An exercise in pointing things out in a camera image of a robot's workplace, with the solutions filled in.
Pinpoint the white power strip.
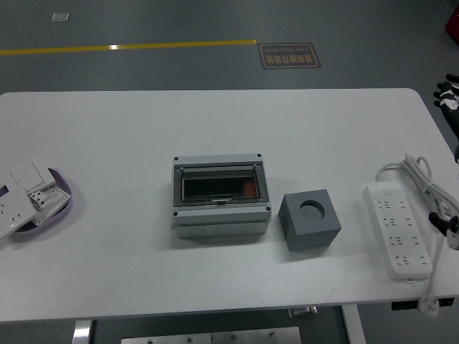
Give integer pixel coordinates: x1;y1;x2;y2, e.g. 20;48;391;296
363;180;434;282

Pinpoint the yellow floor line tape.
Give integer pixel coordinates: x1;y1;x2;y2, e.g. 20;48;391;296
0;38;257;57

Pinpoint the silver table bracket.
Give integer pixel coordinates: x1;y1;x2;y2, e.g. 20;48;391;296
288;306;318;320

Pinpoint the grey cube with round hole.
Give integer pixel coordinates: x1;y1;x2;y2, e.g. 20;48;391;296
278;188;341;252

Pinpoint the grey enclosure box clear lid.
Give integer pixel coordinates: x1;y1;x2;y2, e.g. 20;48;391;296
171;153;273;240

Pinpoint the purple tray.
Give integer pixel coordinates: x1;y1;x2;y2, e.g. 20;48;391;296
14;167;72;236

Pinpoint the red object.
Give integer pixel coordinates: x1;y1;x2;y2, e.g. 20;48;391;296
444;7;459;39

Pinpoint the white table leg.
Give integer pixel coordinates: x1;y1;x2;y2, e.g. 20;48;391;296
71;320;93;344
340;306;366;344

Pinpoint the white power plug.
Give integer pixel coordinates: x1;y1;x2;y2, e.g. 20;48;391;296
418;295;440;319

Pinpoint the metal base plate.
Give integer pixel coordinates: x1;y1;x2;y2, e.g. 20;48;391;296
120;326;302;344

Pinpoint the white wall switch panel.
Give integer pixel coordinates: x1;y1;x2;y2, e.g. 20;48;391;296
9;160;58;191

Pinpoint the brown floor sign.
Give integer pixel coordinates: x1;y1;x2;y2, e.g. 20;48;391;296
257;42;323;70

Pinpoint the white plastic electrical part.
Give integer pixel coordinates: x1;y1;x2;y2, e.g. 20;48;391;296
35;186;71;225

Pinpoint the white power cord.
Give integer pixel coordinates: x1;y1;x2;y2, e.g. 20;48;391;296
375;153;459;300

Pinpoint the white wall socket panel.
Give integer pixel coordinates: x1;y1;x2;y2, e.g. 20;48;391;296
0;184;37;240

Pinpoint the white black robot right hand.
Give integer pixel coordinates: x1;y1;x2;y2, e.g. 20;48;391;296
429;73;459;248

